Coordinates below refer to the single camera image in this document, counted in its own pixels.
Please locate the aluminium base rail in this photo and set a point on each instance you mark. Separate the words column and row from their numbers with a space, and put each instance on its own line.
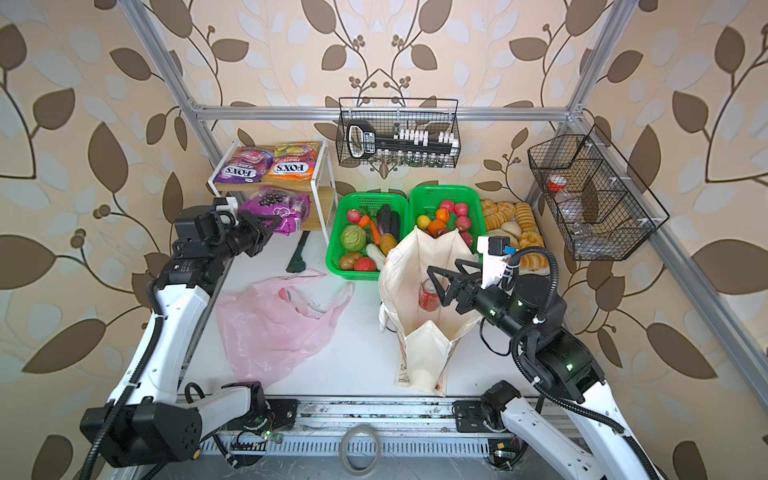
column 422, row 438

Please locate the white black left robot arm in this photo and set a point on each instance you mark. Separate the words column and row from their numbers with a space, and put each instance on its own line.
column 143, row 423

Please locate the red tomato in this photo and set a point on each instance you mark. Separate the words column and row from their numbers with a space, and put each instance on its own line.
column 365, row 264

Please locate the dark green scraper tool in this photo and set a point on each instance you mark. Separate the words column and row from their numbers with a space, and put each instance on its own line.
column 296, row 263

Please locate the orange fruit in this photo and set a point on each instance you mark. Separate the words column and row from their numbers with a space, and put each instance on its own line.
column 443, row 215

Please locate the black wire basket wall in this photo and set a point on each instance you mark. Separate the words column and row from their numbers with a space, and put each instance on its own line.
column 612, row 210
column 431, row 113

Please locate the purple Fox's candy bag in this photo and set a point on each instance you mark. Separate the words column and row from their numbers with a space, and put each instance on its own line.
column 247, row 165

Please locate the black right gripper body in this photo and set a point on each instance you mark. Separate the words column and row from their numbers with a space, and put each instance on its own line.
column 491, row 304

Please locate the white radish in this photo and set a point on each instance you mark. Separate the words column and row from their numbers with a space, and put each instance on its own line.
column 375, row 253

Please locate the black yellow tape measure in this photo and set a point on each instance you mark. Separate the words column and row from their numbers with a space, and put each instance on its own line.
column 383, row 318

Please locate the left green plastic basket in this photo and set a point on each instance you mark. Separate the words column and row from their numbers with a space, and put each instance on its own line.
column 367, row 204

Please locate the dark purple eggplant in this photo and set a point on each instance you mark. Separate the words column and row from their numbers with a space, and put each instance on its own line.
column 389, row 222

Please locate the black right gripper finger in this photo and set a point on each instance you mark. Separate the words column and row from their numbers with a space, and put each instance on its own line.
column 442, row 281
column 466, row 271

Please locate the red cola can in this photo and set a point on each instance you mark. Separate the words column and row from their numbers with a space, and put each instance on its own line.
column 428, row 298

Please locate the tray of bread rolls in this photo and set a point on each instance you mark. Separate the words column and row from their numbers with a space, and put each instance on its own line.
column 514, row 221

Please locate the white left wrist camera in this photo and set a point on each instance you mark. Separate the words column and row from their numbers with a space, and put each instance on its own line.
column 226, row 204

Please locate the yellow potato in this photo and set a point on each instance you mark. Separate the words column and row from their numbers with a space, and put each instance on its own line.
column 387, row 243

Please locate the black wire basket back wall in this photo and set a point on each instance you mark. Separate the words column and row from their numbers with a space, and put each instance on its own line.
column 431, row 113

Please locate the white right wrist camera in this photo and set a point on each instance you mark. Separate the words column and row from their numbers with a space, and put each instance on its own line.
column 496, row 252

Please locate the right green plastic basket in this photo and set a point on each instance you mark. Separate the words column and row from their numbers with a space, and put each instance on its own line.
column 463, row 204

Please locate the yellow lemon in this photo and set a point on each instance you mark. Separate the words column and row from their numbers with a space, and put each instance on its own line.
column 423, row 222

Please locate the green cabbage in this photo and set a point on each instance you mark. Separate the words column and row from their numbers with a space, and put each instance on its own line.
column 353, row 238

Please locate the white wooden two-tier shelf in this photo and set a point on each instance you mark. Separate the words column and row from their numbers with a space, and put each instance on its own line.
column 321, row 188

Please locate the pink plastic bag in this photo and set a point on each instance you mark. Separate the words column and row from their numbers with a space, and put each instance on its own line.
column 272, row 326

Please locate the brown potato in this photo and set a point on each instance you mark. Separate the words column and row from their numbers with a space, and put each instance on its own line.
column 347, row 262

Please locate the roll of clear tape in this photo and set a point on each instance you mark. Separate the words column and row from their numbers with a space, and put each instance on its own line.
column 360, row 450

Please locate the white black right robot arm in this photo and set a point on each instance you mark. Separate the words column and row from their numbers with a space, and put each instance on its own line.
column 575, row 425

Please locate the green plastic basket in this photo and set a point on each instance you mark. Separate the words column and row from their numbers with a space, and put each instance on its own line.
column 463, row 204
column 367, row 204

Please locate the orange carrot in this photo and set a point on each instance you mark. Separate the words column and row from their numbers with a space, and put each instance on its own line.
column 367, row 223

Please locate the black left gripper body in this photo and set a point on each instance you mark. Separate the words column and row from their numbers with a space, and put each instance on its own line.
column 243, row 236

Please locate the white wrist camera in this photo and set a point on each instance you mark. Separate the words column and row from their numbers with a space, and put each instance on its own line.
column 226, row 204
column 496, row 252

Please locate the cream canvas tote bag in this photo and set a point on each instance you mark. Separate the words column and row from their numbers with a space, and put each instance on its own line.
column 427, row 340

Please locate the purple snack packet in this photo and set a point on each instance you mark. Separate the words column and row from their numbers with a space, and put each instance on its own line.
column 293, row 208

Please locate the red capped plastic bottle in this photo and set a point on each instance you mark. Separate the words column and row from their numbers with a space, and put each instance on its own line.
column 558, row 186

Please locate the black wire basket right wall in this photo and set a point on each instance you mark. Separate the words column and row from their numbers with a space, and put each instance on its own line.
column 612, row 210

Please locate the orange Fox's candy bag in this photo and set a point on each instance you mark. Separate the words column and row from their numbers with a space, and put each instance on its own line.
column 294, row 161

